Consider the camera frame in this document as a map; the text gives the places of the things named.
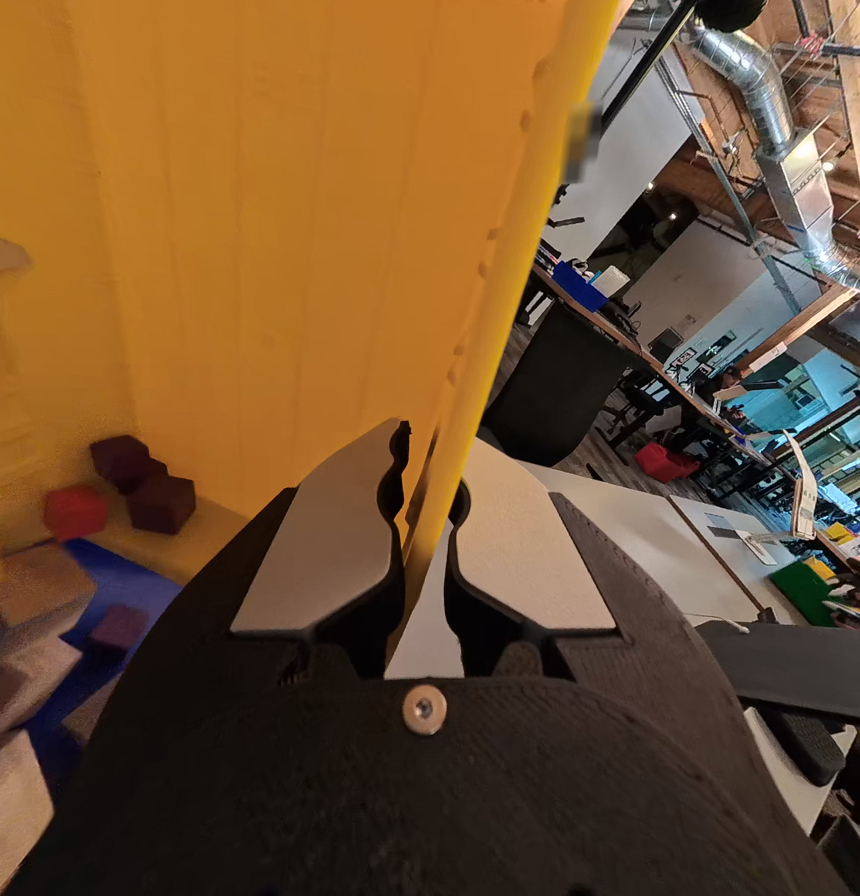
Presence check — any pile of wooden cubes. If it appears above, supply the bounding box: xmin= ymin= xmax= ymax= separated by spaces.
xmin=0 ymin=434 xmax=196 ymax=896

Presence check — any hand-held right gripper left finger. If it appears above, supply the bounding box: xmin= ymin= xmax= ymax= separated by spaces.
xmin=229 ymin=419 xmax=411 ymax=641

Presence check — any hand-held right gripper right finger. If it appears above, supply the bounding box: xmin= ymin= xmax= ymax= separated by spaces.
xmin=444 ymin=441 xmax=616 ymax=676

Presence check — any long wooden table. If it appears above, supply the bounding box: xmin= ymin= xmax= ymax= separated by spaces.
xmin=531 ymin=262 xmax=858 ymax=568

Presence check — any blue storage bin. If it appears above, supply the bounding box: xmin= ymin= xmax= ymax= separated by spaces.
xmin=552 ymin=260 xmax=609 ymax=312

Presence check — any yellow plastic box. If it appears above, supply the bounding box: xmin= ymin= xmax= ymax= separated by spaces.
xmin=0 ymin=0 xmax=620 ymax=582

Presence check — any black framed marker sign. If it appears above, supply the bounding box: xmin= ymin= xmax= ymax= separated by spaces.
xmin=696 ymin=619 xmax=860 ymax=722

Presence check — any green box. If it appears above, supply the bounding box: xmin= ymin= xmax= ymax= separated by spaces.
xmin=769 ymin=563 xmax=833 ymax=627

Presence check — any tall black pole stand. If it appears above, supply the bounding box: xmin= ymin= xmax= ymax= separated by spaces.
xmin=598 ymin=0 xmax=767 ymax=127

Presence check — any silver spiral duct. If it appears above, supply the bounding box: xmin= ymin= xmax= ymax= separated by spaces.
xmin=685 ymin=17 xmax=860 ymax=302

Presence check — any red box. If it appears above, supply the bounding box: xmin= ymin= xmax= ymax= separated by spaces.
xmin=634 ymin=441 xmax=700 ymax=484

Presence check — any white folding stand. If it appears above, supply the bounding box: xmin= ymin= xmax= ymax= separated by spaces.
xmin=741 ymin=531 xmax=798 ymax=567

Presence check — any blue plastic box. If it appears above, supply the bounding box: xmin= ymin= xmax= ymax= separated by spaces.
xmin=24 ymin=538 xmax=186 ymax=771

